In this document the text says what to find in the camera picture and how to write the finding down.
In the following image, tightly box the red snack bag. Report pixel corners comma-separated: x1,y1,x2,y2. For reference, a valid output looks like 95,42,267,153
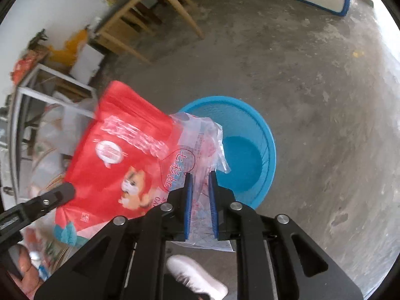
54,80,232,251

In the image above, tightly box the white shoe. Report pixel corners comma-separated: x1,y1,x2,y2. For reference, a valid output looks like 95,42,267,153
166,255,229,300

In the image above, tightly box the blue plastic waste basket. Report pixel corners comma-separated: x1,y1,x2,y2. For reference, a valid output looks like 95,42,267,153
181,96,277,209

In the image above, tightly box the person's left hand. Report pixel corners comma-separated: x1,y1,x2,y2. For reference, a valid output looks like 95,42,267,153
10,244,44,299

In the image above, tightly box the white metal frame shelf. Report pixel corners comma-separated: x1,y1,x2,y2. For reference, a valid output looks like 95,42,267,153
7,63,98,201

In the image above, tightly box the wooden chair black seat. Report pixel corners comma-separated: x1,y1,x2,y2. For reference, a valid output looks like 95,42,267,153
91,0,205,64

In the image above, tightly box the white cardboard box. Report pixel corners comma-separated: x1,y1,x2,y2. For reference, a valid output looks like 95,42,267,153
69,44,105,85

